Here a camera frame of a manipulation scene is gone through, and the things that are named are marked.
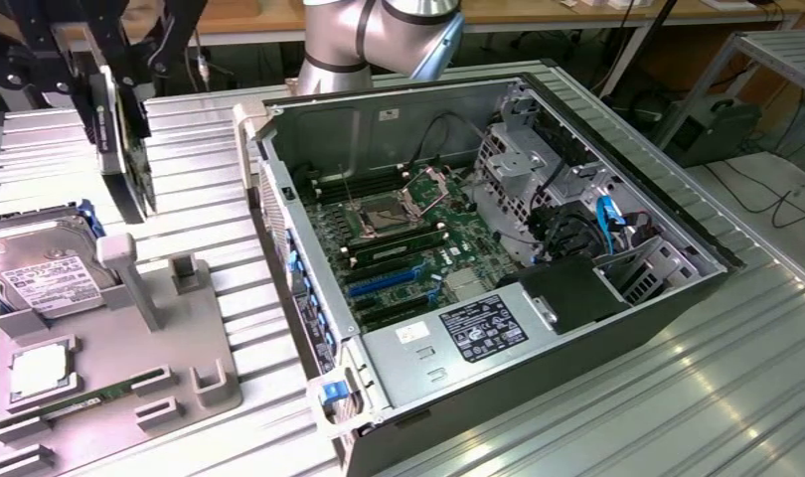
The silver CPU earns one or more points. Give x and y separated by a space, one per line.
40 370

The black plastic cover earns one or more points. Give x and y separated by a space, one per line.
560 293

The silver power supply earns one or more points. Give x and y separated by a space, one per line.
408 377

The blue board connector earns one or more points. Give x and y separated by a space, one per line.
433 295

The RAM stick with white label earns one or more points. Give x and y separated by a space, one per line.
401 251

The black expansion slot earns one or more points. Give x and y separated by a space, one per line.
395 305
381 272

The black open PC case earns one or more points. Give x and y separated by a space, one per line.
574 358

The blue case latch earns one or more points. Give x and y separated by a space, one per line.
332 390

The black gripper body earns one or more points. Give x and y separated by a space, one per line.
40 25

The silver chipset heatsink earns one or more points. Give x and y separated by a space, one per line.
465 284

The grey parts rack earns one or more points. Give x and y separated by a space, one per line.
109 348

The green RAM stick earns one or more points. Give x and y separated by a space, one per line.
89 400

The blue expansion slot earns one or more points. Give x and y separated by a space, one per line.
384 282

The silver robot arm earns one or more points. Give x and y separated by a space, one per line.
335 45

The silver perforated disk bay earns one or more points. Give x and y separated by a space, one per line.
647 283

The silver drive cage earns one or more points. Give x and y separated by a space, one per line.
507 164

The silver hard disk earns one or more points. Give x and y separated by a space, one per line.
37 268

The black RAM slot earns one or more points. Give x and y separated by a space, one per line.
391 240
388 233
357 180
355 175
363 189
395 246
360 184

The black box device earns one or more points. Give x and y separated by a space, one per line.
712 134

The CPU socket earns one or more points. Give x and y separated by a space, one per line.
383 214

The metal slat table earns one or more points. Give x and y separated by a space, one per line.
786 54

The green motherboard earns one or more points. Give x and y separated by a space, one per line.
467 238

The wooden desk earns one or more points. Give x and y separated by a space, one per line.
574 17

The thin metal locking lever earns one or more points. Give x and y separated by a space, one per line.
348 186

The silver socket cover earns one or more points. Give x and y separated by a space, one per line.
411 189

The blue disk carrier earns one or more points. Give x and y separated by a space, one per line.
89 221

